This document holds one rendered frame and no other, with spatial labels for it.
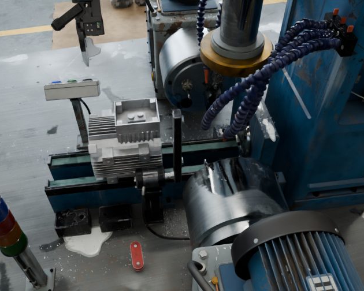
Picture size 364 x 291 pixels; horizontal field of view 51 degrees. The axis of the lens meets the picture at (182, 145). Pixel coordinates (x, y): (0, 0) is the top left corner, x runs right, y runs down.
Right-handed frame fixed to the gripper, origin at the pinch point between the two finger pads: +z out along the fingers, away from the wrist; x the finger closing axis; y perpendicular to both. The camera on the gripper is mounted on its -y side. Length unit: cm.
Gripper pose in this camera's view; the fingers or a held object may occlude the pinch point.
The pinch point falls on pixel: (85, 62)
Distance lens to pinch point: 131.5
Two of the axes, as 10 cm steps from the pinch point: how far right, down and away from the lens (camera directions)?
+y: 9.9, -1.0, 1.0
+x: -1.2, -2.5, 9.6
